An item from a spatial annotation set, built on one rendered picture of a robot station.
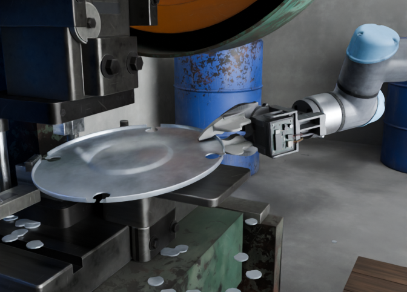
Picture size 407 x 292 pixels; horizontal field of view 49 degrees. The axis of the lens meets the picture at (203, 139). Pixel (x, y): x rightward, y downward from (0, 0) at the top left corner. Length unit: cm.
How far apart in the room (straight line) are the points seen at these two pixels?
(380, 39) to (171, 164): 39
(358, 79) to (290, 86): 321
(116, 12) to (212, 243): 40
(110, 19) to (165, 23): 32
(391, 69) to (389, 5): 304
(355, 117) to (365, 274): 57
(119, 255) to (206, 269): 15
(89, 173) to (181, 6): 47
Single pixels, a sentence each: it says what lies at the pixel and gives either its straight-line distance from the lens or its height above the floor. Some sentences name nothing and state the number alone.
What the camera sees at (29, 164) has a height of 79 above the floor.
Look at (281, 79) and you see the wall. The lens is 404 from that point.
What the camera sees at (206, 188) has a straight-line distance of 61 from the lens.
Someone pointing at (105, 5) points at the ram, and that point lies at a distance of 71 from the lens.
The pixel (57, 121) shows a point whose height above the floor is 86.
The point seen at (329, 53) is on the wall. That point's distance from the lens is 392.
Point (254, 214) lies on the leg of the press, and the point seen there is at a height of 64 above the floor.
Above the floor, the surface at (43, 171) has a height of 78.
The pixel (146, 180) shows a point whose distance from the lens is 62.
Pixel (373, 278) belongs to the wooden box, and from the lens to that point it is 130.
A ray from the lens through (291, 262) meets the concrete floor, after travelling 203.
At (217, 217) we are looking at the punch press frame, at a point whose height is 65.
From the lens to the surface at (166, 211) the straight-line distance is 72.
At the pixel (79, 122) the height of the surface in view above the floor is 84.
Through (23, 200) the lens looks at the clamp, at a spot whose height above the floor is 75.
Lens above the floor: 100
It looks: 15 degrees down
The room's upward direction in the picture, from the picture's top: straight up
